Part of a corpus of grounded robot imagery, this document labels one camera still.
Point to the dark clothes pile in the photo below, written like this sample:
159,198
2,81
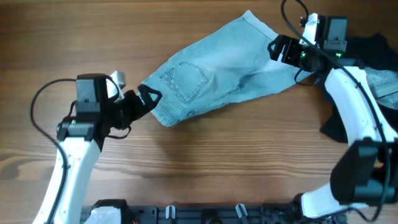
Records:
357,114

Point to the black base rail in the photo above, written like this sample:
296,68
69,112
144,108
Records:
238,214

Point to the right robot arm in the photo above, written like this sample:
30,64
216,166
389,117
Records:
366,176

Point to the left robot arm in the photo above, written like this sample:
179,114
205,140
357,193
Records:
100,106

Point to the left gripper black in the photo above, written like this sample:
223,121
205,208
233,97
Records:
136,108

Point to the grey patterned garment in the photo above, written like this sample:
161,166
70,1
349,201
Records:
383,85

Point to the light blue denim shorts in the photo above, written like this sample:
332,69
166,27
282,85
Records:
231,65

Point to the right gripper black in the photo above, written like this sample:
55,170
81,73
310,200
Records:
290,45

